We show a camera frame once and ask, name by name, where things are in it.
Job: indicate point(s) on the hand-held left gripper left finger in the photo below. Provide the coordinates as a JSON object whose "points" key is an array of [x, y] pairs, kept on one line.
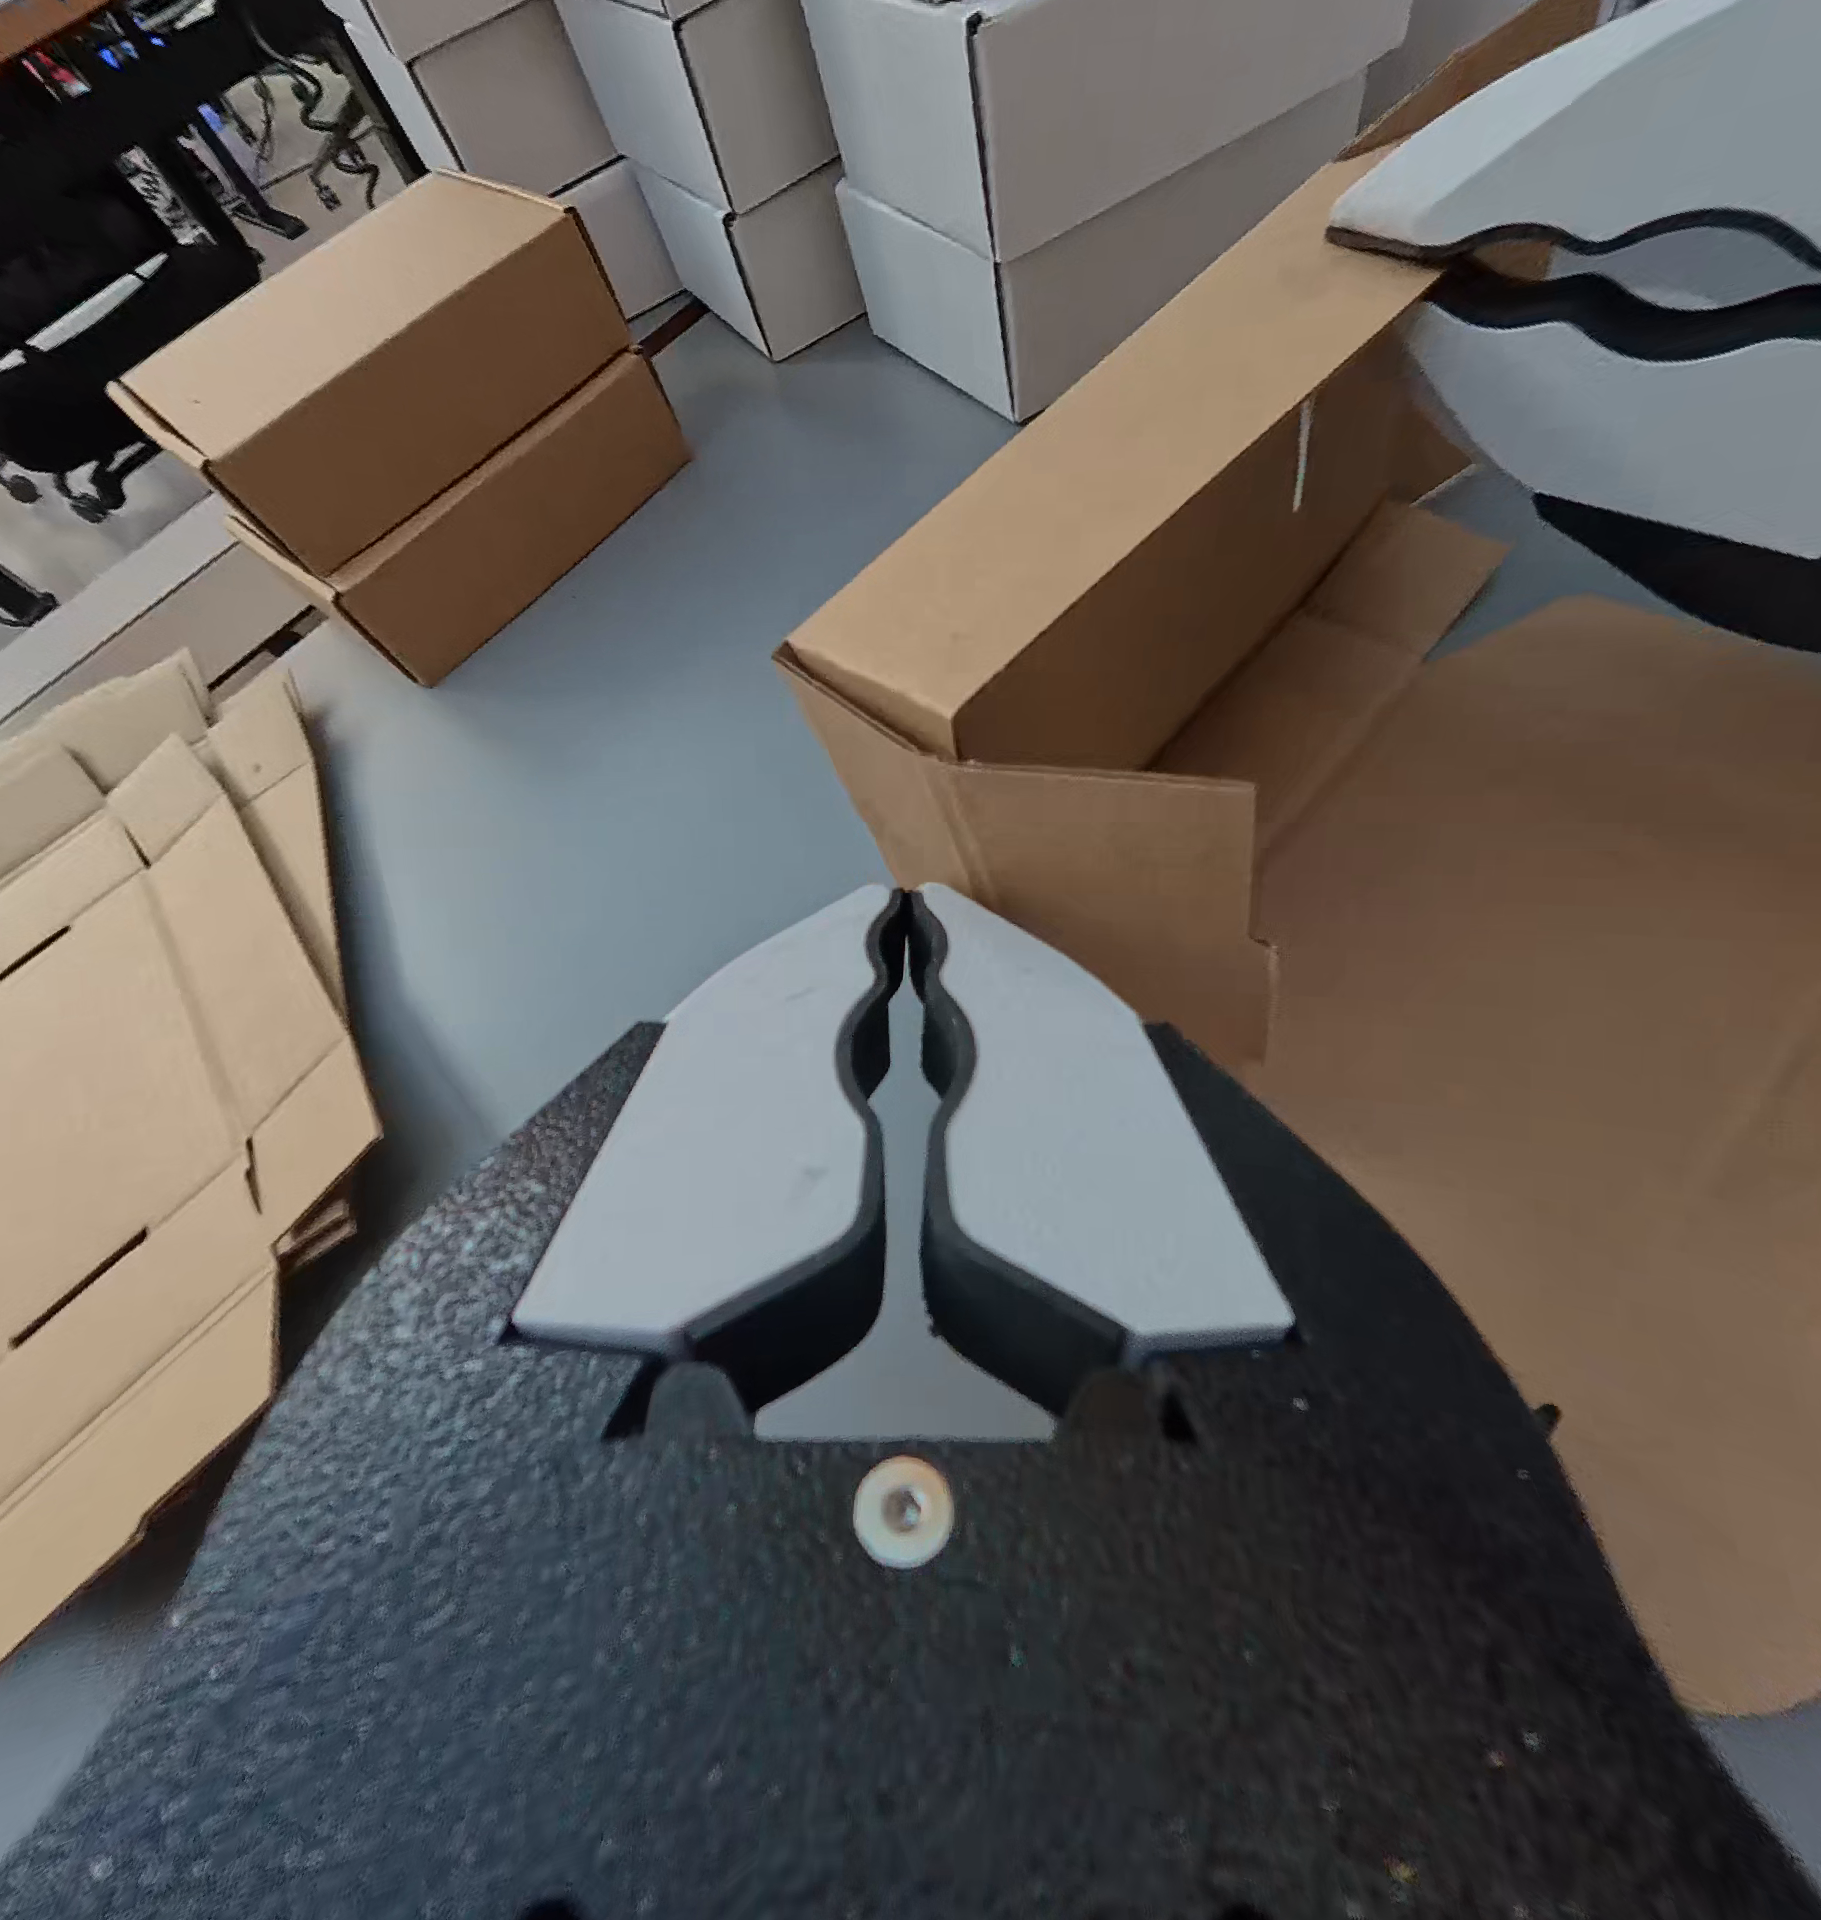
{"points": [[701, 1171]]}

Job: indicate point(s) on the brown cardboard folding box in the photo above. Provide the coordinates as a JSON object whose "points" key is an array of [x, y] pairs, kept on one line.
{"points": [[1151, 525]]}

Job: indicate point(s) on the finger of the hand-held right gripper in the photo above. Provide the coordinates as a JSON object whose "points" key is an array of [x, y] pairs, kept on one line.
{"points": [[1675, 435], [1675, 120]]}

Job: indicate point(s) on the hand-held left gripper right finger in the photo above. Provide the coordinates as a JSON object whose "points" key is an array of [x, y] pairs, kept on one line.
{"points": [[1106, 1171]]}

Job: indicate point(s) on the stack of white cardboard boxes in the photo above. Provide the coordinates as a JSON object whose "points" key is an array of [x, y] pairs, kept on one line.
{"points": [[1091, 90]]}

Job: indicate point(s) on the stack of flat cardboard sheets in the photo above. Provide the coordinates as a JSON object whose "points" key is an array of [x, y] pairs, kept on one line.
{"points": [[102, 1201]]}

